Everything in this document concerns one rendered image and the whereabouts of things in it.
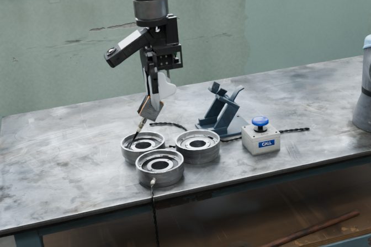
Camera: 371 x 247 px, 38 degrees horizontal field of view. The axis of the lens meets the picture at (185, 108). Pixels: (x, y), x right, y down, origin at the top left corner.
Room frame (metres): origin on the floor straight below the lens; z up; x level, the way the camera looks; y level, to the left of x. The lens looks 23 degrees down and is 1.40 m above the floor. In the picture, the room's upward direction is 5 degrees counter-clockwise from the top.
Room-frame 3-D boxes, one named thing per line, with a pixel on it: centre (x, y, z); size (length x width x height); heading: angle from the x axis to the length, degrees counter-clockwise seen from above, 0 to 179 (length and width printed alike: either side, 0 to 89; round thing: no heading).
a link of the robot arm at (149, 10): (1.15, 0.06, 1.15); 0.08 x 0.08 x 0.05
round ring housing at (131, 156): (1.13, 0.11, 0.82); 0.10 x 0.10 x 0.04
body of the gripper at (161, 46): (1.15, 0.05, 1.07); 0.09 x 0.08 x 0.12; 105
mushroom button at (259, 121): (1.13, -0.17, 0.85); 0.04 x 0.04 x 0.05
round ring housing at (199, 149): (1.12, -0.02, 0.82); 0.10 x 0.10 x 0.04
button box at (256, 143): (1.13, -0.18, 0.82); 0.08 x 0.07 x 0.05; 104
